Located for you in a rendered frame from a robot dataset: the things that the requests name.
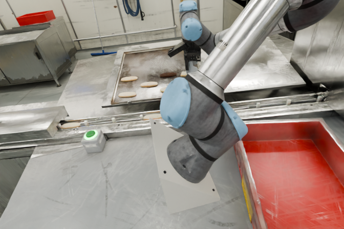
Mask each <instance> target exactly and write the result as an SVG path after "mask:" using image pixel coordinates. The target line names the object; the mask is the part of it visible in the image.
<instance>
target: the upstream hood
mask: <svg viewBox="0 0 344 229"><path fill-rule="evenodd" d="M66 117H69V114H68V113H67V111H66V109H65V106H54V107H45V108H36V109H27V110H18V111H9V112H0V143H7V142H18V141H28V140H38V139H48V138H53V136H54V134H55V133H56V131H57V130H58V129H57V127H56V126H57V125H58V123H59V122H60V120H61V119H62V118H64V119H65V118H66Z"/></svg>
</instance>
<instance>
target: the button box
mask: <svg viewBox="0 0 344 229"><path fill-rule="evenodd" d="M95 130H96V131H97V135H96V136H95V137H94V138H93V139H90V140H86V139H85V138H84V136H83V138H82V140H81V143H82V145H83V147H84V149H85V150H86V152H87V153H95V152H102V151H103V148H104V145H105V143H106V141H108V138H107V136H106V135H103V132H102V130H101V129H95ZM88 131H90V130H86V132H85V134H86V133H87V132H88ZM85 134H84V135H85Z"/></svg>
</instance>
